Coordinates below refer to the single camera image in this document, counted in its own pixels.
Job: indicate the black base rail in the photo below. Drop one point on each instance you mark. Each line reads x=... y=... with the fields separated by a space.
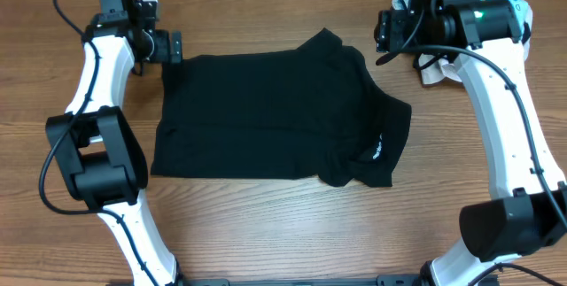
x=305 y=281

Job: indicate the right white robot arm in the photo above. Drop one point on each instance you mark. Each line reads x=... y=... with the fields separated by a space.
x=485 y=41

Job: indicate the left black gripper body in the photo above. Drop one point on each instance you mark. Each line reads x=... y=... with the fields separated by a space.
x=175 y=47

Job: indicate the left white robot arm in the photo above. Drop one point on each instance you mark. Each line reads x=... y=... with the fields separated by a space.
x=101 y=162

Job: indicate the black t-shirt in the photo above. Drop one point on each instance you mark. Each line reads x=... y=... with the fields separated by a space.
x=311 y=111

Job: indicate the beige folded garment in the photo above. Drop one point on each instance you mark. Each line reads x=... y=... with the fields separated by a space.
x=439 y=71

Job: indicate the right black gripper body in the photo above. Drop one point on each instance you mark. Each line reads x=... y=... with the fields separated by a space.
x=397 y=30

